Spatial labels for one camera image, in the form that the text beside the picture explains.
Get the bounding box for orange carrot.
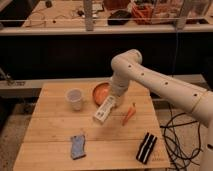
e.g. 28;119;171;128
122;103;136;126

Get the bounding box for grey metal post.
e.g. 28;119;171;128
83;0;93;31

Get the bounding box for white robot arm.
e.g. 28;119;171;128
110;49;213;171

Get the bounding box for orange bowl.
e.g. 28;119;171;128
92;82;109;106

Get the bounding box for black object on shelf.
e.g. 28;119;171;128
107;10;131;26

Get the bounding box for orange crate on shelf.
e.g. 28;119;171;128
131;5;152;25

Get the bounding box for translucent plastic cup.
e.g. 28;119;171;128
66;88;83;111

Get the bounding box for black floor cables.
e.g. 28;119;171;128
159;111;205;171

